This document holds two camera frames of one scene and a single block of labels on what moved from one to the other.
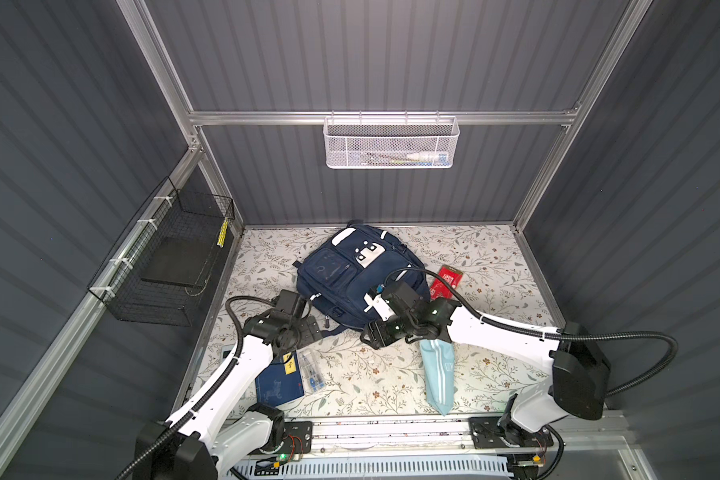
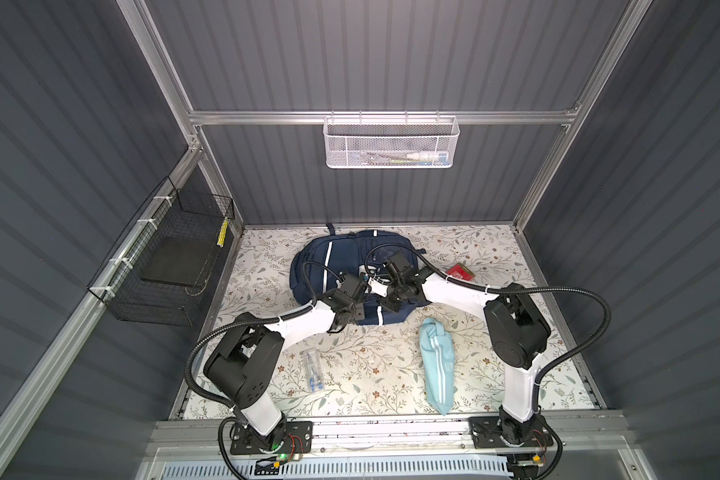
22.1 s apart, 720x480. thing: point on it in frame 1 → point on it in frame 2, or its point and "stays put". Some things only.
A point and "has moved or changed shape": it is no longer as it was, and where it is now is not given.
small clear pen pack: (312, 369) stays put
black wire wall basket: (160, 269) stays put
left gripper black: (306, 334) → (359, 312)
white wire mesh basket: (391, 142) stays put
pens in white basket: (416, 158) stays put
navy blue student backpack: (335, 275) has moved or changed shape
